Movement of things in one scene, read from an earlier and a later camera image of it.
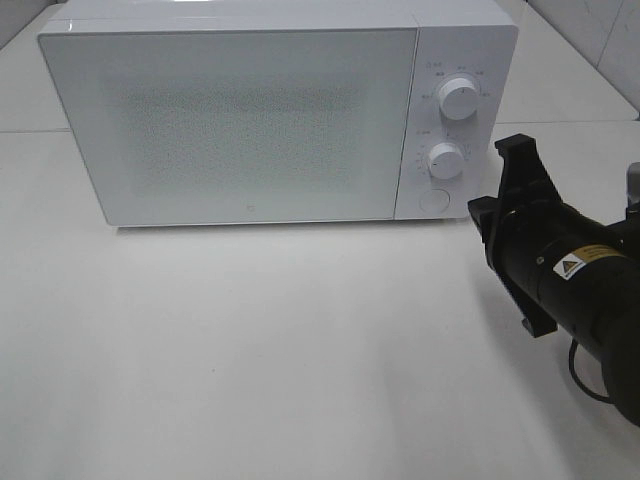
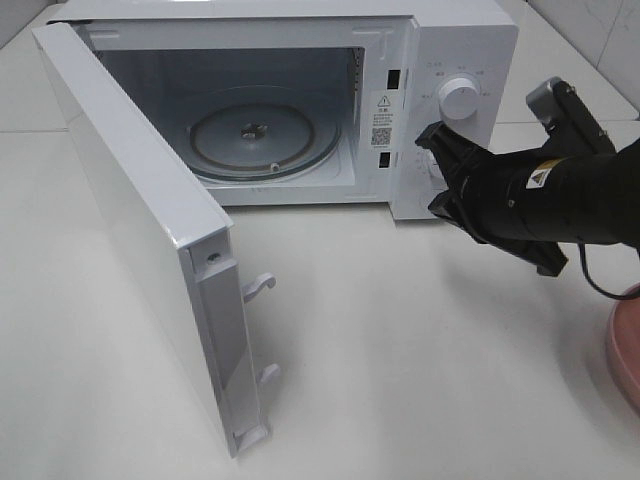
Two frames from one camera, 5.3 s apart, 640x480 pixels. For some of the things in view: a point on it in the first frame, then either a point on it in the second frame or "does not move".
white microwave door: x=244 y=126 → x=177 y=239
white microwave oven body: x=218 y=112 does not move
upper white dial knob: x=458 y=98 does not move
